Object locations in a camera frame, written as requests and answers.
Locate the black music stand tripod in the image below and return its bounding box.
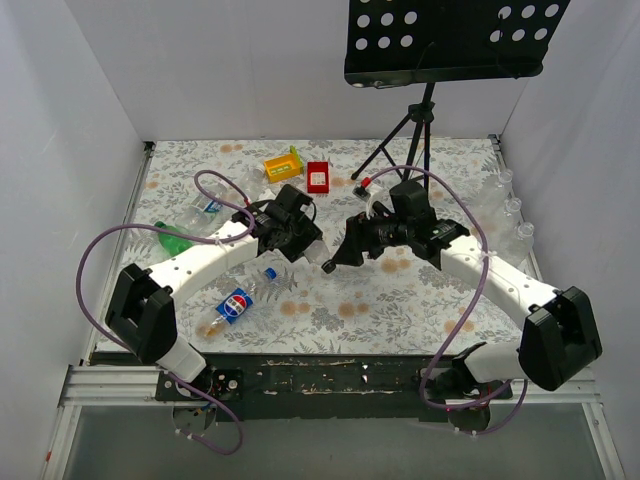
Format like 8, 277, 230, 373
344, 0, 569, 164

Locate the large clear bottle white cap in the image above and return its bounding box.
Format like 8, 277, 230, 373
226, 166, 268, 206

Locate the yellow plastic bin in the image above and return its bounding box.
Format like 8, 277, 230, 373
264, 153, 304, 183

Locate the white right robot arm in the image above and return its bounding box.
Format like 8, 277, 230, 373
322, 181, 602, 398

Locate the clear Pepsi bottle black cap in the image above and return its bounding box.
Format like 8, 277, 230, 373
303, 240, 331, 266

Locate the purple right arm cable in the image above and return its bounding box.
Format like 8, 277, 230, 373
362, 164, 531, 436

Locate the clear bottle green-blue label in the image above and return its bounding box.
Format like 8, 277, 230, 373
187, 179, 228, 214

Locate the green plastic bin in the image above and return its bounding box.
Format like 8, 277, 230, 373
289, 145, 304, 170

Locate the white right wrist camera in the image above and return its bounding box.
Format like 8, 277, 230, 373
353, 177, 386, 219

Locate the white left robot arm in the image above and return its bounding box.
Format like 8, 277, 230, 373
105, 184, 322, 400

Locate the clear bottle blue cap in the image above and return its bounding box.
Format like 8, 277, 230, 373
195, 267, 278, 340

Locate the green plastic bottle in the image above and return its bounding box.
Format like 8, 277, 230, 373
154, 221, 194, 257

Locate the aluminium frame rail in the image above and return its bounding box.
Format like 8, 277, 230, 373
40, 141, 158, 479

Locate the red plastic bin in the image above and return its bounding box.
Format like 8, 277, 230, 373
306, 161, 330, 195

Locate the large clear crumpled bottle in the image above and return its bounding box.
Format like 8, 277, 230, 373
174, 209, 218, 238

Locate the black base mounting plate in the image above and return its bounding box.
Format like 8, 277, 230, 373
154, 349, 514, 424

